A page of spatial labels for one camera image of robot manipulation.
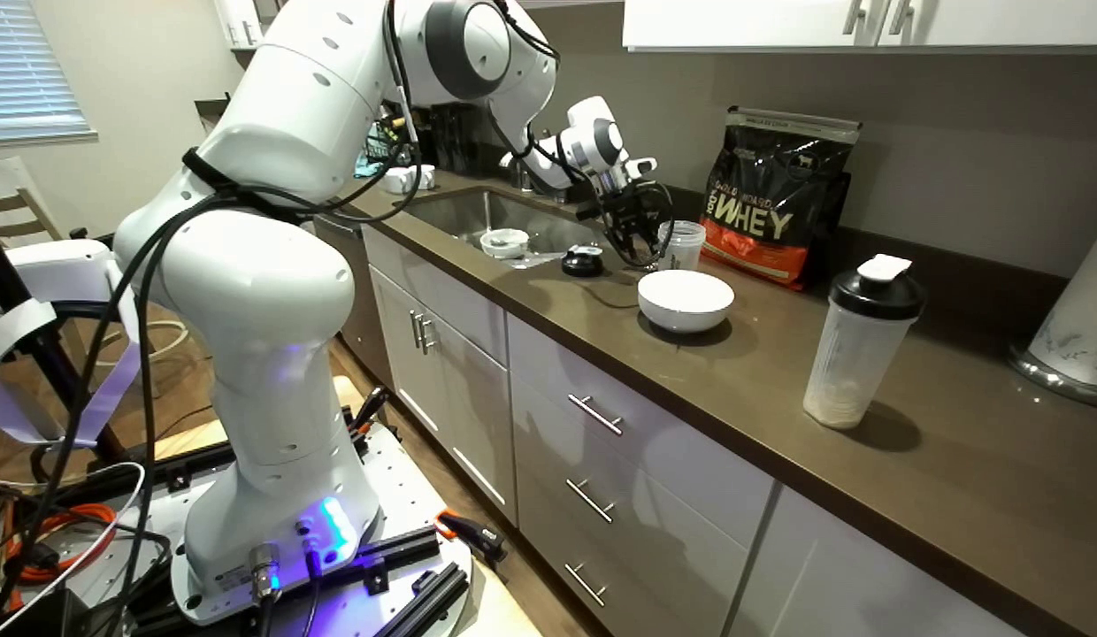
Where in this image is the clear open shaker cup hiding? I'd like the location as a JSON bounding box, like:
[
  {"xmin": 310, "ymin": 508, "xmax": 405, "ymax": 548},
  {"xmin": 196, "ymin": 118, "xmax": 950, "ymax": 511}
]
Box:
[{"xmin": 667, "ymin": 219, "xmax": 706, "ymax": 268}]

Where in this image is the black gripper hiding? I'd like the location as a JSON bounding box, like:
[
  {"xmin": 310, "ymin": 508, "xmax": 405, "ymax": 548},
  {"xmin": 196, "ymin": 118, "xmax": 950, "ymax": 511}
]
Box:
[{"xmin": 590, "ymin": 177, "xmax": 673, "ymax": 239}]

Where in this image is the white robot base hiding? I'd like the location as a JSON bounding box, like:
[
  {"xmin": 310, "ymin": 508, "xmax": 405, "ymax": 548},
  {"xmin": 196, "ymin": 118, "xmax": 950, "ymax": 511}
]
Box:
[{"xmin": 49, "ymin": 374, "xmax": 540, "ymax": 637}]

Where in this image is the black whey protein bag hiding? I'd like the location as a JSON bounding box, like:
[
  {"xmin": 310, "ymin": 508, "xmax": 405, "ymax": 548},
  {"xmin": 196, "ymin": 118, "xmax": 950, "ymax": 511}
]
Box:
[{"xmin": 700, "ymin": 105, "xmax": 859, "ymax": 288}]

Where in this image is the white bowl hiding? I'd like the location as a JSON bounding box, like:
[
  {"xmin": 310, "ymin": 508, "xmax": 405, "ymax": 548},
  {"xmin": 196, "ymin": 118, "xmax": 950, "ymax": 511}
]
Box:
[{"xmin": 637, "ymin": 268, "xmax": 736, "ymax": 334}]

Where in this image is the stainless steel sink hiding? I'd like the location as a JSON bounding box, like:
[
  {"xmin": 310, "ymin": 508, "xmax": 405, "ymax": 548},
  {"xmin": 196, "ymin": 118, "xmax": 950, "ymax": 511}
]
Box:
[{"xmin": 412, "ymin": 189, "xmax": 598, "ymax": 268}]

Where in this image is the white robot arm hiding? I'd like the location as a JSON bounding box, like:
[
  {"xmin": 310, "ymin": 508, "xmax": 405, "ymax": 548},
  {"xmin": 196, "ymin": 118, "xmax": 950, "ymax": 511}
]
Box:
[{"xmin": 115, "ymin": 0, "xmax": 642, "ymax": 596}]

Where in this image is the shaker bottle with black lid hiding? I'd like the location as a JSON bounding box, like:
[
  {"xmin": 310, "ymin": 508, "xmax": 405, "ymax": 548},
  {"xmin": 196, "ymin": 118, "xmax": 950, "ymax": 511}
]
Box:
[{"xmin": 803, "ymin": 253, "xmax": 924, "ymax": 430}]

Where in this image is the white cup in sink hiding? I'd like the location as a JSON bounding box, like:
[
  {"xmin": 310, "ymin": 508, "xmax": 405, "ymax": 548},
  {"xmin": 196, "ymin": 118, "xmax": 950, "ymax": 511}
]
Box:
[{"xmin": 479, "ymin": 226, "xmax": 529, "ymax": 259}]

